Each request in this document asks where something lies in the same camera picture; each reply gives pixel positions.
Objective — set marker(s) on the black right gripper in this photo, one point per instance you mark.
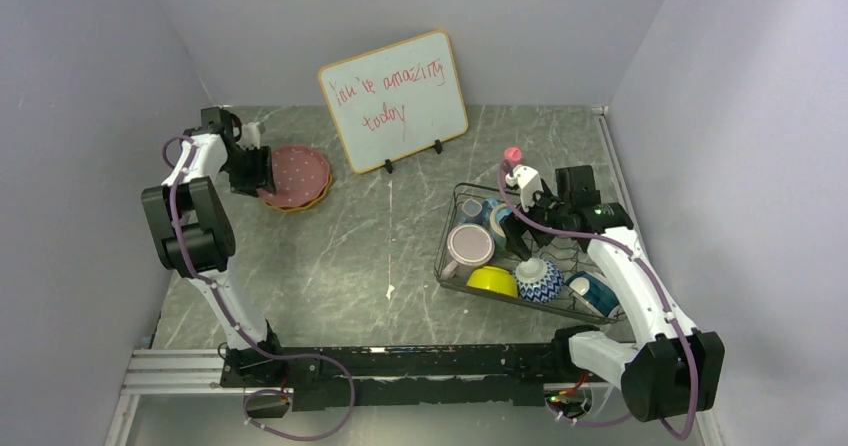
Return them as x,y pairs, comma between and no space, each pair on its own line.
514,228

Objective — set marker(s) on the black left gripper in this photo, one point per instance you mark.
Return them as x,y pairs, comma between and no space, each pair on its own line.
262,176

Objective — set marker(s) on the blue butterfly mug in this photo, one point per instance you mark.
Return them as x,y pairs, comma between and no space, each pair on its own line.
494,212

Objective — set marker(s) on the pink polka-dot plate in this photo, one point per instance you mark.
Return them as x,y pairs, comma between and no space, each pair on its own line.
300,173

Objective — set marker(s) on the yellow polka-dot plate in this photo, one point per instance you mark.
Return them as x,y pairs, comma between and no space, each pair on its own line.
308,205

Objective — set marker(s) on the yellow-green bowl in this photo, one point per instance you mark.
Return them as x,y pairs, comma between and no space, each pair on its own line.
493,279

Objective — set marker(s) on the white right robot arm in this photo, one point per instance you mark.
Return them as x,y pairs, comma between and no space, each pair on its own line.
672,369

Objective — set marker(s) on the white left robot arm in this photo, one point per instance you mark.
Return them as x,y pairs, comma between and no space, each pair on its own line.
192,233

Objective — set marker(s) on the small grey-blue cup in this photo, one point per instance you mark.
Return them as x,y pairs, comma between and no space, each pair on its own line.
470,211

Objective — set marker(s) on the lilac mug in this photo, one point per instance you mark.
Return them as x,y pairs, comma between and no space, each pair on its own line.
469,247

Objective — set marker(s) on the blue zigzag pattern bowl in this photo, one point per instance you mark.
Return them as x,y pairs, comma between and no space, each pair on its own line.
539,280

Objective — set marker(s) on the pink-lid spice bottle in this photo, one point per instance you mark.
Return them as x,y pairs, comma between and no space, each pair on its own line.
512,157

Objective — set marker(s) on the teal white-dot bowl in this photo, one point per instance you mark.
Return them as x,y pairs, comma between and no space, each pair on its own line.
593,292

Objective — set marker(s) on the yellow-framed whiteboard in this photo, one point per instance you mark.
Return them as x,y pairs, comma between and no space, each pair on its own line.
395,101

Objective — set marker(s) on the black base bar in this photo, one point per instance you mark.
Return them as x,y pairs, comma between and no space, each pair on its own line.
317,378

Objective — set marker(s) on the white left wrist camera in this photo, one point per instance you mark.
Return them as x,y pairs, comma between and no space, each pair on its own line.
250,135

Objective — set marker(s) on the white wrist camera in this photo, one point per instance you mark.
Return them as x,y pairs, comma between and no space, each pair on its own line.
528,181
250,135

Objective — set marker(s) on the black wire dish rack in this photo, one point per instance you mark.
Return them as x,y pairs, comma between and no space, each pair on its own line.
563,252

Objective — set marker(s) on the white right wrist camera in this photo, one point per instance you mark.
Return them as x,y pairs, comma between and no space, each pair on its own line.
528,181

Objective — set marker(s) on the aluminium rail at wall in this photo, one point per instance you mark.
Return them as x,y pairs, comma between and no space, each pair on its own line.
599,114

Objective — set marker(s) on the aluminium front frame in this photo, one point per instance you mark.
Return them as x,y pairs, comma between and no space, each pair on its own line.
197,373

